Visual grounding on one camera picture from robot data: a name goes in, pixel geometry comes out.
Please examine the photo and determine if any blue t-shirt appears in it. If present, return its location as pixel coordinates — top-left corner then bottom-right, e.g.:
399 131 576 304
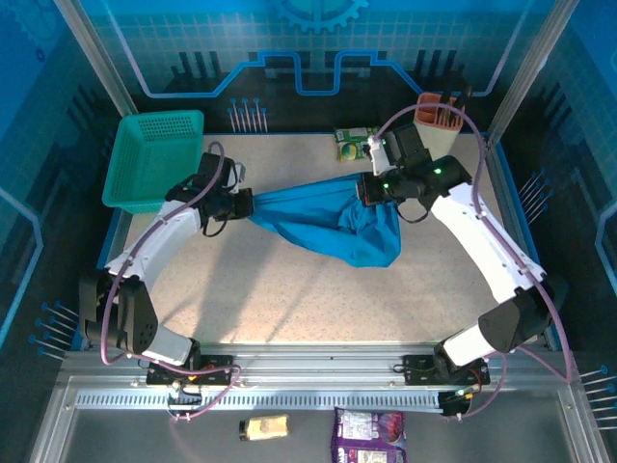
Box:
249 173 404 269

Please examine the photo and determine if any purple snack bag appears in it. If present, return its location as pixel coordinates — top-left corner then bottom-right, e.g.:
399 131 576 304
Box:
330 407 409 463

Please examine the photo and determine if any green wipes packet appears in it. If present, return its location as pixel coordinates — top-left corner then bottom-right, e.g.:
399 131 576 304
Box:
334 125 382 164

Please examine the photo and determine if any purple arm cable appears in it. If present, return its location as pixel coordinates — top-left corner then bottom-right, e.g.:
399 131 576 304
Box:
378 102 575 421
99 141 241 423

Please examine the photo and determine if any slotted grey cable duct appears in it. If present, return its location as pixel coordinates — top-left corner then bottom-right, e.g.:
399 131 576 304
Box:
74 389 444 412

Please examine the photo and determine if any beige knife block orange top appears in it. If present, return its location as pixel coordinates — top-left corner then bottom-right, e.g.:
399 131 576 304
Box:
414 92 467 158

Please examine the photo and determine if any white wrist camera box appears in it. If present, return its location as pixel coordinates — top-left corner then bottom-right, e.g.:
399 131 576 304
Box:
228 162 248 193
368 134 397 177

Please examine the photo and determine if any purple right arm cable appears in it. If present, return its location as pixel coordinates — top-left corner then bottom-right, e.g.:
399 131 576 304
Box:
378 102 575 421

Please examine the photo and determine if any aluminium side rail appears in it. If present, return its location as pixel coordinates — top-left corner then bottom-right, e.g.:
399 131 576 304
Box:
89 211 134 346
476 133 555 351

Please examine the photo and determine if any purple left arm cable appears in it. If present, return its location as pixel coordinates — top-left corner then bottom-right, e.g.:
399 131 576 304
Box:
99 141 241 423

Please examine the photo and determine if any yellow sponge packet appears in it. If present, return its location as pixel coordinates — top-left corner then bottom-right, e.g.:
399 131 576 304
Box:
238 414 290 442

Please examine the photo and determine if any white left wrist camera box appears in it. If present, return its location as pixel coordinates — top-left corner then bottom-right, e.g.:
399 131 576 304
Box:
228 162 248 193

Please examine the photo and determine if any aluminium cross rail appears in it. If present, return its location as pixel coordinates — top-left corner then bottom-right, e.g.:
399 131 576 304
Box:
57 342 579 387

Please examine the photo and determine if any small black connector board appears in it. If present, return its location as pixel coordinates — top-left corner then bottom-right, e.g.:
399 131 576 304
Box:
166 380 203 416
438 385 483 417

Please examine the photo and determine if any teal plastic basket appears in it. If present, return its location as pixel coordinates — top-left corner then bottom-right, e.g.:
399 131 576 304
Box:
101 109 205 215

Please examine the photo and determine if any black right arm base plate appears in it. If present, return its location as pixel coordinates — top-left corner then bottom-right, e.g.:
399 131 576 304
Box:
402 354 492 387

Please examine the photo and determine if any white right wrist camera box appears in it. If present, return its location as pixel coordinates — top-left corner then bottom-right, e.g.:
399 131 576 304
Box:
368 134 397 177

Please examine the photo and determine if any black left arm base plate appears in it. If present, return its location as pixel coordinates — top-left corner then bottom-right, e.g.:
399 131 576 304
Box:
146 355 236 387

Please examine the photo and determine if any aluminium corner post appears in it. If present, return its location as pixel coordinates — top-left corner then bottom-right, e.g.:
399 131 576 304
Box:
485 0 582 149
51 0 141 117

